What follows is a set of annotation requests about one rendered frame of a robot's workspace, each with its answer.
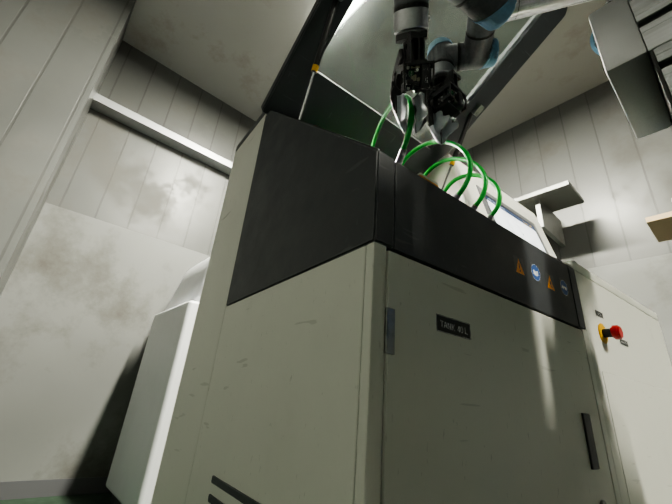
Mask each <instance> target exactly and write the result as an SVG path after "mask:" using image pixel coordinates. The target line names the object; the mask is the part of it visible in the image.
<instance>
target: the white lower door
mask: <svg viewBox="0 0 672 504"><path fill-rule="evenodd" d="M380 504H616V500H615V495H614V490H613V485H612V480H611V475H610V470H609V465H608V460H607V455H606V450H605V445H604V440H603V435H602V430H601V425H600V420H599V415H598V410H597V405H596V400H595V395H594V390H593V385H592V380H591V375H590V370H589V365H588V359H587V354H586V349H585V344H584V339H583V334H582V331H581V330H579V329H577V328H574V327H572V326H570V325H567V324H565V323H562V322H560V321H558V320H555V319H553V318H550V317H548V316H546V315H543V314H541V313H538V312H536V311H534V310H531V309H529V308H526V307H524V306H521V305H519V304H517V303H514V302H512V301H509V300H507V299H505V298H502V297H500V296H497V295H495V294H493V293H490V292H488V291H485V290H483V289H481V288H478V287H476V286H473V285H471V284H469V283H466V282H464V281H461V280H459V279H457V278H454V277H452V276H449V275H447V274H445V273H442V272H440V271H437V270H435V269H433V268H430V267H428V266H425V265H423V264H420V263H418V262H416V261H413V260H411V259H408V258H406V257H404V256H401V255H399V254H396V253H394V252H392V251H386V286H385V328H384V369H383V411H382V452H381V494H380Z"/></svg>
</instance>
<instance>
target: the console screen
mask: <svg viewBox="0 0 672 504"><path fill-rule="evenodd" d="M482 202H483V204H484V207H485V209H486V212H487V214H490V213H491V212H492V210H493V209H494V207H495V205H496V202H497V198H495V197H494V196H492V195H491V194H489V193H488V192H486V195H485V197H484V199H483V201H482ZM492 220H493V221H495V222H496V223H498V224H499V225H501V226H503V227H504V228H506V229H508V230H509V231H511V232H513V233H514V234H516V235H518V236H519V237H521V238H522V239H524V240H526V241H527V242H529V243H531V244H532V245H534V246H536V247H537V248H539V249H541V250H542V251H544V252H545V253H547V254H549V253H548V251H547V249H546V247H545V245H544V243H543V241H542V239H541V237H540V235H539V233H538V231H537V229H536V227H535V225H534V223H532V222H531V221H529V220H528V219H527V218H525V217H524V216H522V215H521V214H519V213H518V212H516V211H515V210H513V209H512V208H510V207H509V206H507V205H506V204H504V203H503V202H502V203H501V206H500V208H499V210H498V212H497V213H496V214H495V216H494V218H493V219H492Z"/></svg>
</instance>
